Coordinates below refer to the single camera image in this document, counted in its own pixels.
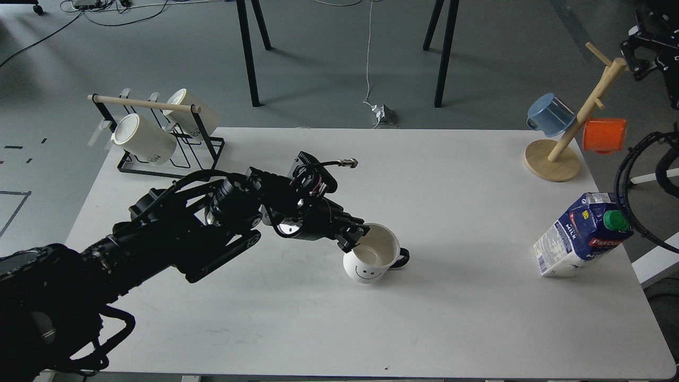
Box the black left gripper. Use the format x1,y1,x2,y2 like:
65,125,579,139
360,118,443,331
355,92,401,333
246,151,371,253

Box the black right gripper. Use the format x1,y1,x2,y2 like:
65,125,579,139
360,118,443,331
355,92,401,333
620,0,679,110

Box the white smiley face mug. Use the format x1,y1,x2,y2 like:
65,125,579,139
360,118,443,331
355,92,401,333
343,223,410,284

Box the blue white milk carton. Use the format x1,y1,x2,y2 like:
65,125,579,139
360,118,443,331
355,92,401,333
533,193,633,277

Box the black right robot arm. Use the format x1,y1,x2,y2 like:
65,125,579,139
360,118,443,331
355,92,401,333
614,1,678,254

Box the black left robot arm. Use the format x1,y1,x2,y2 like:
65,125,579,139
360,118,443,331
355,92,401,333
1,152,370,381

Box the orange cup on tree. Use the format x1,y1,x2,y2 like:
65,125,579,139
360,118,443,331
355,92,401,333
582,118,628,154

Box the blue cup on tree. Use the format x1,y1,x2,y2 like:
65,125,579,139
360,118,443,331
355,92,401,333
526,93,576,138

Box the white power strip on floor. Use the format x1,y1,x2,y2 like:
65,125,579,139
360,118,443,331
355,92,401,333
371,104,398,128

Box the wooden mug tree stand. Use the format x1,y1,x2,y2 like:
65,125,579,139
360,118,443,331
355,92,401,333
524,42,629,183

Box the white mug rear on rack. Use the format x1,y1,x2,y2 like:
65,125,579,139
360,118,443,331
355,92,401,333
163,88,221,136

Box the white mug on rack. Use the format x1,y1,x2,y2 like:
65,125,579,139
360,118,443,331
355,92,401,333
163,88,221,136
111,114,177,166

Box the black table legs right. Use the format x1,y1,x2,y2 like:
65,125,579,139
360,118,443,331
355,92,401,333
422,1,460,108

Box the black table legs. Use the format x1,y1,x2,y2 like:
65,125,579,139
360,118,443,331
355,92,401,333
422,1,460,108
235,1,273,107

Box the white table leg base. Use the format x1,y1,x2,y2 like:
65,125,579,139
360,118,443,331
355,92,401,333
631,168,678,289

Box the white mug front on rack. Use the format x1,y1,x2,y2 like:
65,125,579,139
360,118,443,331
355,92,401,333
111,114,177,166

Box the black table legs left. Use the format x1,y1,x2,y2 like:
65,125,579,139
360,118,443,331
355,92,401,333
235,1,273,107

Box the white power cable on floor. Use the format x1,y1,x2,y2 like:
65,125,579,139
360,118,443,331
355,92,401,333
308,0,384,129

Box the black wire mug rack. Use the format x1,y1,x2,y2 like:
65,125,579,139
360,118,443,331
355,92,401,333
88,89,225,178

